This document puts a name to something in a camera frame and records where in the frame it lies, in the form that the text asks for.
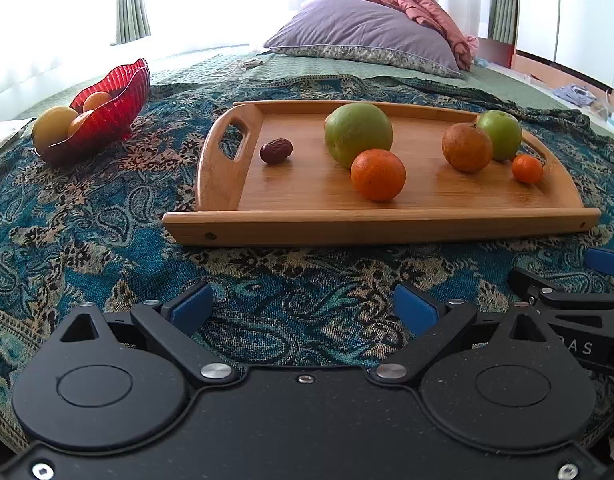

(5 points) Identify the large dull orange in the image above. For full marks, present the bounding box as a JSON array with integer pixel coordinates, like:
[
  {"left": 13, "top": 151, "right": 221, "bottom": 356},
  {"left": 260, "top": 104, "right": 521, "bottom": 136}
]
[{"left": 441, "top": 123, "right": 494, "bottom": 173}]

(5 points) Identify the white wardrobe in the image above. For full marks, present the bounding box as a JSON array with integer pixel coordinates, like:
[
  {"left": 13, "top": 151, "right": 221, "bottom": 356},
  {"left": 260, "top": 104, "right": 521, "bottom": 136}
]
[{"left": 514, "top": 0, "right": 614, "bottom": 96}]

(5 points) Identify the teal paisley blanket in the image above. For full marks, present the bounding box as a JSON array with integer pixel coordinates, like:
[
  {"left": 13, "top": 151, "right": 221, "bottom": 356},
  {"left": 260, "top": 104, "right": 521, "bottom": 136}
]
[{"left": 0, "top": 75, "right": 614, "bottom": 456}]

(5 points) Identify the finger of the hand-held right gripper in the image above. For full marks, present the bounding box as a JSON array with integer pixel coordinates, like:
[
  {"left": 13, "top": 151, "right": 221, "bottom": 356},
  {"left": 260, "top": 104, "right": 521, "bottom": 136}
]
[
  {"left": 507, "top": 267, "right": 614, "bottom": 307},
  {"left": 584, "top": 247, "right": 614, "bottom": 279}
]

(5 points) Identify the reddish wooden bed frame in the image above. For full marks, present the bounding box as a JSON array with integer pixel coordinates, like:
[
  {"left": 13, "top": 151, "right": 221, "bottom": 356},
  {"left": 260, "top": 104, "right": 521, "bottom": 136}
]
[{"left": 477, "top": 37, "right": 515, "bottom": 68}]

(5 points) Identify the green curtain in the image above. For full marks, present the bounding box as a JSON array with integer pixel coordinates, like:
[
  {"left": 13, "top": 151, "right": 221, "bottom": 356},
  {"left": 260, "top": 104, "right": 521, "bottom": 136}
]
[
  {"left": 116, "top": 0, "right": 152, "bottom": 45},
  {"left": 488, "top": 0, "right": 520, "bottom": 43}
]

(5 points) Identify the bright orange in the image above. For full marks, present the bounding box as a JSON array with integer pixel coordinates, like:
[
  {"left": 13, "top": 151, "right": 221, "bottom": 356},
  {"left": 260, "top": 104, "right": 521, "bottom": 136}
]
[{"left": 350, "top": 149, "right": 407, "bottom": 203}]

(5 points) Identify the small green apple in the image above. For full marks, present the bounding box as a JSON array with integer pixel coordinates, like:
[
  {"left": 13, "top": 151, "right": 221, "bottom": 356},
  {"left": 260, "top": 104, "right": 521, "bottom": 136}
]
[{"left": 476, "top": 110, "right": 523, "bottom": 162}]

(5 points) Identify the green bedspread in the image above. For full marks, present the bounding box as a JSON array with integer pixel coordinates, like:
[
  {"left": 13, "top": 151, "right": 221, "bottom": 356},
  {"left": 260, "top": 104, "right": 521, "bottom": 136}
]
[{"left": 152, "top": 50, "right": 568, "bottom": 111}]

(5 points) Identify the yellow pear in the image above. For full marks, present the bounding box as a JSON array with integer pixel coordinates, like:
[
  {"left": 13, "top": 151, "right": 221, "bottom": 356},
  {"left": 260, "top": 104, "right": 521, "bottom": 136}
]
[{"left": 32, "top": 106, "right": 79, "bottom": 151}]

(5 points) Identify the lavender cloth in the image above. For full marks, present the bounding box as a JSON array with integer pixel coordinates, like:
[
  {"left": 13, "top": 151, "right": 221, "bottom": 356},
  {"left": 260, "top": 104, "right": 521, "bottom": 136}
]
[{"left": 554, "top": 85, "right": 595, "bottom": 107}]

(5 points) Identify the newspaper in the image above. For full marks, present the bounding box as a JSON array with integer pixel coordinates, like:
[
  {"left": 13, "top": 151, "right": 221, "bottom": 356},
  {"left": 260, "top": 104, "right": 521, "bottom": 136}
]
[{"left": 0, "top": 120, "right": 35, "bottom": 162}]

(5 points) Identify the small orange tangerine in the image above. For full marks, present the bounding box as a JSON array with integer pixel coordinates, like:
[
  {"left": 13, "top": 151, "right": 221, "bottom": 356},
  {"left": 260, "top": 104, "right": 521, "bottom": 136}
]
[{"left": 512, "top": 154, "right": 544, "bottom": 184}]

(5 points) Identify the large green apple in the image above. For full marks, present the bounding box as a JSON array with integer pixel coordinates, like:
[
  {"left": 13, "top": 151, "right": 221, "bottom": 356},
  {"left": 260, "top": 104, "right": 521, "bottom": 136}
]
[{"left": 324, "top": 102, "right": 394, "bottom": 168}]

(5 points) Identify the red glass bowl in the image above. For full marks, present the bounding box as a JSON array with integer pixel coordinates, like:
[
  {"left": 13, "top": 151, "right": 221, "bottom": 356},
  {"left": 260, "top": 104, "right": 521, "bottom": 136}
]
[{"left": 34, "top": 57, "right": 152, "bottom": 166}]

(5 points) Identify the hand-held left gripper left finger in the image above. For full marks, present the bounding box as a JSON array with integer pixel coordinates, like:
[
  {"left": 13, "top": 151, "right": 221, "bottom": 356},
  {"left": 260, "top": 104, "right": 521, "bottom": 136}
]
[{"left": 57, "top": 280, "right": 239, "bottom": 387}]

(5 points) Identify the wooden tray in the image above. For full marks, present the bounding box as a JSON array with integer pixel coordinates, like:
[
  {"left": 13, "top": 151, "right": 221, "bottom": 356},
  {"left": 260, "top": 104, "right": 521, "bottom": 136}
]
[{"left": 162, "top": 100, "right": 601, "bottom": 247}]

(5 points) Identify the pink quilt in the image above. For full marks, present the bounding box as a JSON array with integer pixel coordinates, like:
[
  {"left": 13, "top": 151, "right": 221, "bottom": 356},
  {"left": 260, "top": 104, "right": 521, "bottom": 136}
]
[{"left": 322, "top": 0, "right": 479, "bottom": 72}]

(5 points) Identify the purple pillow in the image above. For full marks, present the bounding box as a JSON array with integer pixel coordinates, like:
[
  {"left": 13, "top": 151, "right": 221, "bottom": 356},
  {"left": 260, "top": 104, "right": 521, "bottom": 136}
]
[{"left": 263, "top": 0, "right": 468, "bottom": 79}]

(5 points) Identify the white sheer curtain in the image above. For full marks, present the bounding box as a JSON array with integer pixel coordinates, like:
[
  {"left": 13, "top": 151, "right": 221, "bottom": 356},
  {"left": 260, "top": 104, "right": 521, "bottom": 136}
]
[{"left": 0, "top": 0, "right": 493, "bottom": 121}]

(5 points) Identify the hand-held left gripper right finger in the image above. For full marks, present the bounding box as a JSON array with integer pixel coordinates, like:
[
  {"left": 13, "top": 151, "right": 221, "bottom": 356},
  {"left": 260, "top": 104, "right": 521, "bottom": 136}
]
[{"left": 368, "top": 282, "right": 570, "bottom": 388}]

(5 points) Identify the red date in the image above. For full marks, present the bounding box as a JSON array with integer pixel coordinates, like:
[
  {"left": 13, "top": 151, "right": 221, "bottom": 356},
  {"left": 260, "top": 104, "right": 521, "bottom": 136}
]
[{"left": 259, "top": 138, "right": 293, "bottom": 165}]

